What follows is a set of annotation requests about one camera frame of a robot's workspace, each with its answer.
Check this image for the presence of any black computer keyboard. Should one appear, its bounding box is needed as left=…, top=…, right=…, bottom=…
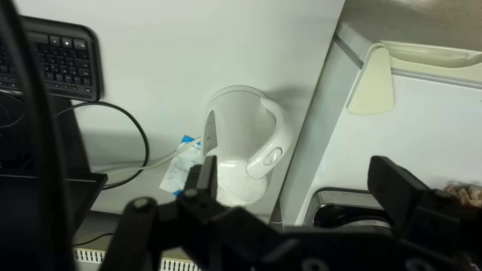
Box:
left=25, top=17, right=105, bottom=102

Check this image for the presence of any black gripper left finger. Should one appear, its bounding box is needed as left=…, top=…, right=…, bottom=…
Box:
left=177, top=156, right=221, bottom=211

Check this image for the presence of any white electric kettle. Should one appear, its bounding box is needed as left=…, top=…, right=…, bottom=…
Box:
left=203, top=85, right=294, bottom=207

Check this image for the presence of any brown crumpled paper bag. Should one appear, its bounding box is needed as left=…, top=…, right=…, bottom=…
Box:
left=447, top=183, right=482, bottom=208

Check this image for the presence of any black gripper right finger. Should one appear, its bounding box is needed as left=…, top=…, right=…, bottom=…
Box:
left=368, top=156, right=482, bottom=237

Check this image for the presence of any black cable loop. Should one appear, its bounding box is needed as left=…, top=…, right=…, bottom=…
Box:
left=55, top=100, right=151, bottom=192

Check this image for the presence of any black monitor stand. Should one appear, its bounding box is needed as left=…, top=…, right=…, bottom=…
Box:
left=0, top=93, right=111, bottom=271

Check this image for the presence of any white mini fridge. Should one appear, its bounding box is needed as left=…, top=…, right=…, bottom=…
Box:
left=275, top=0, right=482, bottom=227

